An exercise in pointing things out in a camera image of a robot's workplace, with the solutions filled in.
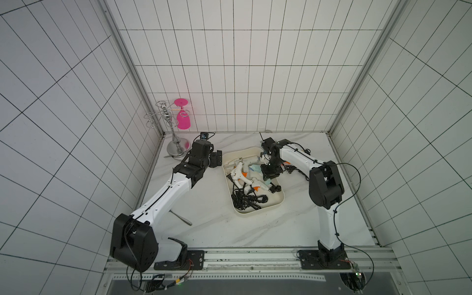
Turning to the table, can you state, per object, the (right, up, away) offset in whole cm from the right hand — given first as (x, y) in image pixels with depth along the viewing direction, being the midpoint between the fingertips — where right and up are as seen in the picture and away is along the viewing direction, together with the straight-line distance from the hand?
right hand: (261, 177), depth 94 cm
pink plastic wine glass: (-44, +33, +9) cm, 56 cm away
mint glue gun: (-2, +5, 0) cm, 6 cm away
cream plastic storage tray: (-4, -10, -7) cm, 13 cm away
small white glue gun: (-13, +1, -2) cm, 13 cm away
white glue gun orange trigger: (-6, -5, -4) cm, 9 cm away
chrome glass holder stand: (-50, +16, +15) cm, 55 cm away
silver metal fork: (-38, -17, -11) cm, 43 cm away
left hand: (-26, +12, -10) cm, 31 cm away
